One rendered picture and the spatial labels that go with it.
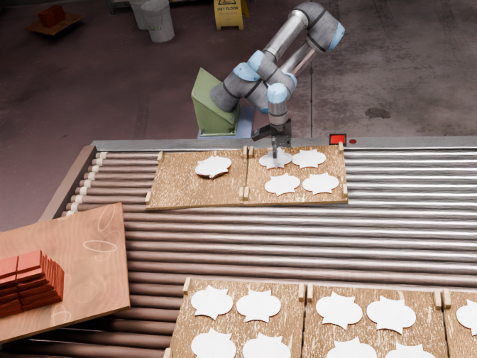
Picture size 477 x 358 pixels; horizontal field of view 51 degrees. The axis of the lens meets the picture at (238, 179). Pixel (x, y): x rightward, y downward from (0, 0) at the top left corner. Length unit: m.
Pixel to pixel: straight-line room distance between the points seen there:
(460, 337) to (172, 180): 1.26
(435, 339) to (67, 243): 1.28
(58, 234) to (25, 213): 1.92
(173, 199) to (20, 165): 2.46
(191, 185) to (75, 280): 0.65
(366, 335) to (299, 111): 2.75
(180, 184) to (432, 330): 1.14
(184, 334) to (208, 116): 1.14
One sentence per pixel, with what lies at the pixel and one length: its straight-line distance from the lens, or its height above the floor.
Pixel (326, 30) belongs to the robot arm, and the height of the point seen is 1.33.
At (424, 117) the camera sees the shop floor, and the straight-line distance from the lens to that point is 4.06.
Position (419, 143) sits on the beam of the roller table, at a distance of 2.31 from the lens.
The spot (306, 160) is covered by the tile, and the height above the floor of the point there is 0.94.
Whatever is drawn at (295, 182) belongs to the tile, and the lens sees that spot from 2.05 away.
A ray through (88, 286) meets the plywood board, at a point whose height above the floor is 1.04.
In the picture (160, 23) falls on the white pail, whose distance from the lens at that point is 5.53.
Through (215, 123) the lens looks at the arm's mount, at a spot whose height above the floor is 0.95.
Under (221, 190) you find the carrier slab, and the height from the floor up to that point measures 0.94.
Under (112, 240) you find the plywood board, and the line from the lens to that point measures 1.87.
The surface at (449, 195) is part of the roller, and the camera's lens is 2.07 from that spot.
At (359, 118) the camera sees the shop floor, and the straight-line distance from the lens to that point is 4.02.
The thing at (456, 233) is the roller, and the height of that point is 0.92.
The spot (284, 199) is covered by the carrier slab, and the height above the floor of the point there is 0.94.
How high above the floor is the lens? 2.33
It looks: 41 degrees down
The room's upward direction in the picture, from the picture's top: 10 degrees counter-clockwise
